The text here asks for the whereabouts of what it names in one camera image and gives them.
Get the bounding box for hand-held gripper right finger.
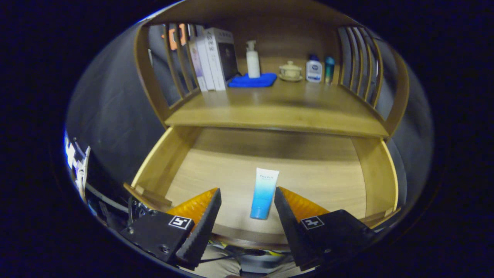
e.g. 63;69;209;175
274;186;378;271

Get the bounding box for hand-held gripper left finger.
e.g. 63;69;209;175
120;188;222;271

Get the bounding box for blue squeeze tube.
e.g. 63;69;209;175
250;167;280;220

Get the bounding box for brown wooden drawer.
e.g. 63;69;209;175
123;125;402;249

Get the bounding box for wooden countertop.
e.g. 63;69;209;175
165;73;389;139

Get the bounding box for brown wooden cabinet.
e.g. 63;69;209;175
133;0;410;139

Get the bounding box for person's beige trousers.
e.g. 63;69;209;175
189;245;305;278

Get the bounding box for blue folded cloth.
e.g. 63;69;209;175
227;73;278;88

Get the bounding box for beige lidded teacup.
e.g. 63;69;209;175
279;61;303;82

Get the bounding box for white lotion bottle blue cap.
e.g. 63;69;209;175
306;54;323;83

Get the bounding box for teal slim bottle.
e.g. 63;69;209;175
324;56;335;85

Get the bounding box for thin pink book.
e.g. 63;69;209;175
188;39;208;92

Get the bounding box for thin white book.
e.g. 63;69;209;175
195;35;217;92

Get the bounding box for white pump bottle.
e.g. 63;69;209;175
246;40;261;79

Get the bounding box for thick white and dark book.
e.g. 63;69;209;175
204;27;239;92

